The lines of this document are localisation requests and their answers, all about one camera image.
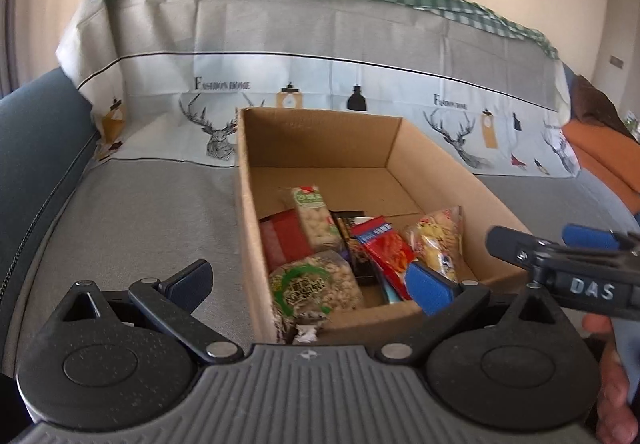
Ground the dark brown chocolate bar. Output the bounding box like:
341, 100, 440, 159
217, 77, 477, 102
331, 210, 378, 286

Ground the red snack packet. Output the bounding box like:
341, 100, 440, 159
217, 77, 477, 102
352, 217, 414, 300

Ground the yellow crisps snack bag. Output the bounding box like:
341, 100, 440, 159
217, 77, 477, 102
402, 206, 463, 283

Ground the green white peanut packet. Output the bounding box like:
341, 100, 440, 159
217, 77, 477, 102
291, 185, 343, 253

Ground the green nut snack bag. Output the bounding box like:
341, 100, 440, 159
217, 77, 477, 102
269, 250, 364, 329

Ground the brown blanket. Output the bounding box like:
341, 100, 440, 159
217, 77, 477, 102
570, 76, 634, 140

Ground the orange cushion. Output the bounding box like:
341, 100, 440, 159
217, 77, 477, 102
563, 120, 640, 215

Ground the dark red packet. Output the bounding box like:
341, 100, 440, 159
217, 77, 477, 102
259, 209, 312, 272

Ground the brown cardboard box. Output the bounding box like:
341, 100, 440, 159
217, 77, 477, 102
236, 108, 525, 343

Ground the person's right hand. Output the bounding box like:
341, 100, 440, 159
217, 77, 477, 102
582, 313, 639, 444

